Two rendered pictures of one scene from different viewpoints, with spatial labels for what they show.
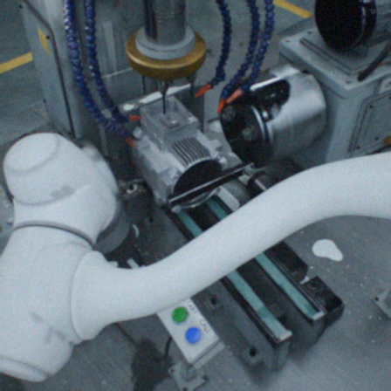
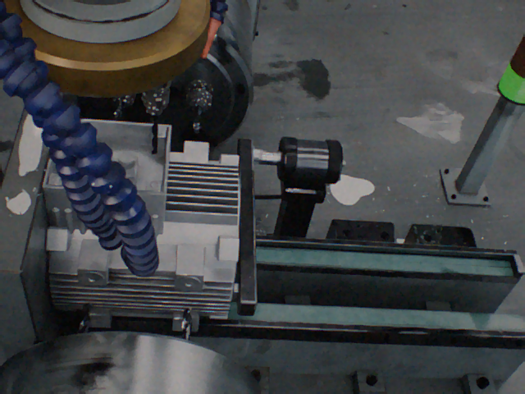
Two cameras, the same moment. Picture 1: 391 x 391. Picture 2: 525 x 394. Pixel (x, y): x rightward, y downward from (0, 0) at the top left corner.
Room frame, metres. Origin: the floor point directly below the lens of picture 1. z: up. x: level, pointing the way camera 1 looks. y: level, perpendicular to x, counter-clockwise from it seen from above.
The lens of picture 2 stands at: (0.74, 0.43, 1.67)
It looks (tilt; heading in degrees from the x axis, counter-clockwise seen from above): 49 degrees down; 293
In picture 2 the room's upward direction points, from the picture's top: 11 degrees clockwise
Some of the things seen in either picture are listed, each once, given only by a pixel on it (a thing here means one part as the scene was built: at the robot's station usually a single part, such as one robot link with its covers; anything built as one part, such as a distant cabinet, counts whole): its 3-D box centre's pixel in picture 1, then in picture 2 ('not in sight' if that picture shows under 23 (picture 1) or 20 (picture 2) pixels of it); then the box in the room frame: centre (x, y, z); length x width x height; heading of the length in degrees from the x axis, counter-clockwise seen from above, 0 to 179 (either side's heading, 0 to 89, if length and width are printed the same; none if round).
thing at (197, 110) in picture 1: (149, 141); (19, 245); (1.17, 0.13, 0.97); 0.30 x 0.11 x 0.34; 123
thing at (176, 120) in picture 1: (168, 125); (111, 176); (1.07, 0.07, 1.11); 0.12 x 0.11 x 0.07; 33
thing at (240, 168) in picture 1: (210, 183); (247, 219); (0.96, -0.04, 1.01); 0.26 x 0.04 x 0.03; 123
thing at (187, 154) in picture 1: (177, 161); (148, 231); (1.04, 0.05, 1.02); 0.20 x 0.19 x 0.19; 33
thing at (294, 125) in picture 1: (277, 113); (167, 42); (1.22, -0.23, 1.04); 0.41 x 0.25 x 0.25; 123
